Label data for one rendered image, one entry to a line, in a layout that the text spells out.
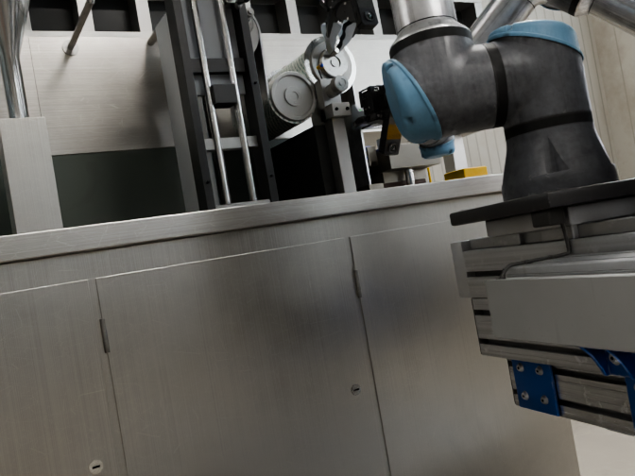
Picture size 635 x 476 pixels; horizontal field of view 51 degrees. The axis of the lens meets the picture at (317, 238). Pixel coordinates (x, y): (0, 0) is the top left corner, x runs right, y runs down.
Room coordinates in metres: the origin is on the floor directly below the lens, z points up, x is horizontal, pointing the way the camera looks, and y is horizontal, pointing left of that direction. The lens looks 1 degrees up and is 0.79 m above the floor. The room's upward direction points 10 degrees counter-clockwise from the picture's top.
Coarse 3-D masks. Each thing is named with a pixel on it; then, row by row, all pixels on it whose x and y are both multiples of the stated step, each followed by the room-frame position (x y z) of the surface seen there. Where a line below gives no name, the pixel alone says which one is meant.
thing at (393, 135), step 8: (384, 112) 1.56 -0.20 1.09; (384, 120) 1.56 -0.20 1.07; (392, 120) 1.55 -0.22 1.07; (384, 128) 1.56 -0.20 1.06; (392, 128) 1.56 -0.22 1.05; (384, 136) 1.57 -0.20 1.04; (392, 136) 1.57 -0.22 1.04; (400, 136) 1.58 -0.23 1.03; (384, 144) 1.57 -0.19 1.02; (392, 144) 1.58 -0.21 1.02; (384, 152) 1.58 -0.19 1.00; (392, 152) 1.59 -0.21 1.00
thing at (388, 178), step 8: (424, 168) 1.79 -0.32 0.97; (376, 176) 1.74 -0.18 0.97; (384, 176) 1.72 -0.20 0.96; (392, 176) 1.73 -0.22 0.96; (400, 176) 1.74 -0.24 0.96; (416, 176) 1.77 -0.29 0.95; (424, 176) 1.78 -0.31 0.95; (384, 184) 1.72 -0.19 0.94; (392, 184) 1.73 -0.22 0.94; (400, 184) 1.75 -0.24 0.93
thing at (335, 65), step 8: (320, 56) 1.62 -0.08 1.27; (328, 56) 1.62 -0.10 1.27; (336, 56) 1.64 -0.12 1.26; (344, 56) 1.65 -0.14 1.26; (328, 64) 1.62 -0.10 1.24; (336, 64) 1.63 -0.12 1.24; (344, 64) 1.65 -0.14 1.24; (328, 72) 1.62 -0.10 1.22; (336, 72) 1.63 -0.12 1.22; (344, 72) 1.64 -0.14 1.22
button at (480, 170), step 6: (468, 168) 1.48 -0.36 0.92; (474, 168) 1.49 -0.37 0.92; (480, 168) 1.50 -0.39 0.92; (486, 168) 1.51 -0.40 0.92; (444, 174) 1.53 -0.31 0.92; (450, 174) 1.52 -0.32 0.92; (456, 174) 1.50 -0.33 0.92; (462, 174) 1.48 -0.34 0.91; (468, 174) 1.48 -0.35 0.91; (474, 174) 1.49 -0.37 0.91; (480, 174) 1.50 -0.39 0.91; (486, 174) 1.51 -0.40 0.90
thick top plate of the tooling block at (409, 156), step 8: (400, 144) 1.68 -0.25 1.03; (408, 144) 1.70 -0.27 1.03; (416, 144) 1.71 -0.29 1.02; (376, 152) 1.71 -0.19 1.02; (400, 152) 1.68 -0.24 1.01; (408, 152) 1.70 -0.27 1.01; (416, 152) 1.71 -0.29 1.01; (384, 160) 1.69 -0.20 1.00; (392, 160) 1.67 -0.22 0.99; (400, 160) 1.68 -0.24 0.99; (408, 160) 1.69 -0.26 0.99; (416, 160) 1.70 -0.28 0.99; (424, 160) 1.72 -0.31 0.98; (432, 160) 1.73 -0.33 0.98; (376, 168) 1.72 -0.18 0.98; (384, 168) 1.69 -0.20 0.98; (392, 168) 1.67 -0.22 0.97; (400, 168) 1.69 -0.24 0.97; (416, 168) 1.76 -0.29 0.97
